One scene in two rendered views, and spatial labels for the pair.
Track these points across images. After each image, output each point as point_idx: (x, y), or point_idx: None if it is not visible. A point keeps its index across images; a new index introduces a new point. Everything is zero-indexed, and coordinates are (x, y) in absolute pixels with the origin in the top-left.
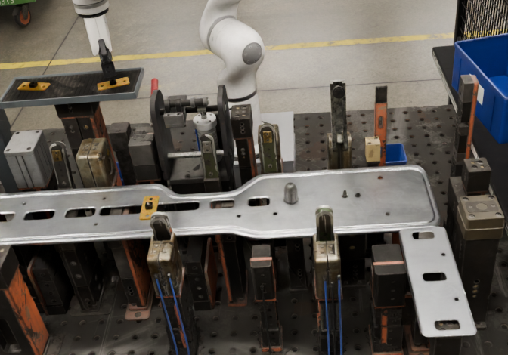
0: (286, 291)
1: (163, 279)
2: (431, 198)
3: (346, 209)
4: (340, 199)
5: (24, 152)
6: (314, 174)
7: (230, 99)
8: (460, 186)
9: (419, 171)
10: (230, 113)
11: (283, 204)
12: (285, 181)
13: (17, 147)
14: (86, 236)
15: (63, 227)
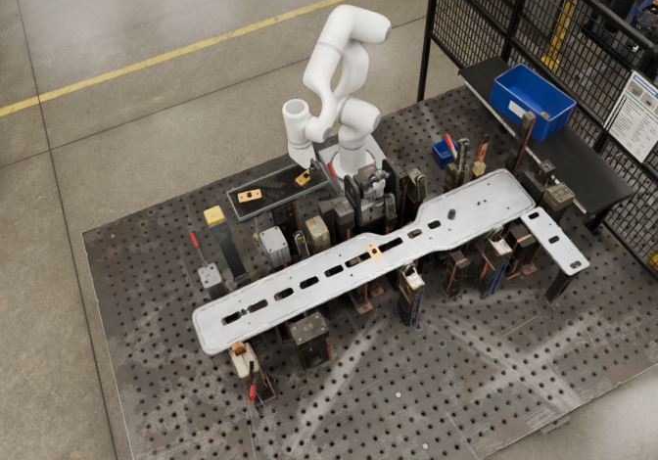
0: (438, 258)
1: (418, 294)
2: (522, 189)
3: (485, 212)
4: (478, 207)
5: (283, 248)
6: (451, 194)
7: (354, 148)
8: (533, 176)
9: (505, 172)
10: (352, 156)
11: (448, 221)
12: (439, 205)
13: (274, 246)
14: (352, 285)
15: (333, 285)
